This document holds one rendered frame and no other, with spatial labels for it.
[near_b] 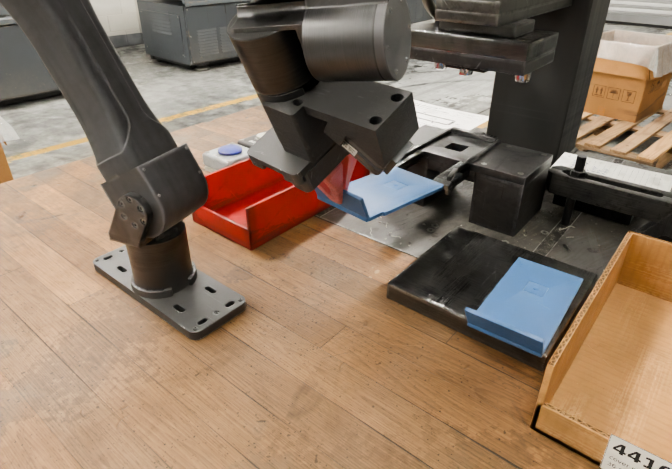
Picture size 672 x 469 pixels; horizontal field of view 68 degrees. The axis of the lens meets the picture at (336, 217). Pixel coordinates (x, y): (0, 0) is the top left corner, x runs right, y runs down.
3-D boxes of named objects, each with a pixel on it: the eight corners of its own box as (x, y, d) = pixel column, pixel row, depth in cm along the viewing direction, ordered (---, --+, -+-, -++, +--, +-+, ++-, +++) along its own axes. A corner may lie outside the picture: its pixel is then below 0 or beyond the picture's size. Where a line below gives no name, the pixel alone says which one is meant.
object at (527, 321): (460, 333, 47) (464, 308, 45) (518, 259, 57) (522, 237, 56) (536, 367, 43) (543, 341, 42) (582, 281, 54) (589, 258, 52)
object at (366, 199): (307, 201, 52) (309, 175, 51) (395, 169, 63) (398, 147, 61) (357, 226, 48) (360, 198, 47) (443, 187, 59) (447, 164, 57)
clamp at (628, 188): (535, 220, 69) (550, 153, 65) (544, 211, 72) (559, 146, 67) (656, 258, 61) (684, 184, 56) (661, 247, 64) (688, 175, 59)
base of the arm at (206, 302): (132, 187, 60) (74, 208, 56) (243, 243, 49) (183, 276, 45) (144, 243, 64) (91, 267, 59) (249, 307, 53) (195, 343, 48)
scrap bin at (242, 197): (192, 221, 69) (186, 181, 66) (313, 166, 86) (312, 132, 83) (251, 251, 63) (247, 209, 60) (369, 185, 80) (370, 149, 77)
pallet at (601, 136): (567, 105, 427) (571, 88, 420) (703, 134, 365) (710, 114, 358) (493, 139, 354) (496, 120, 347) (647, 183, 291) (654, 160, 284)
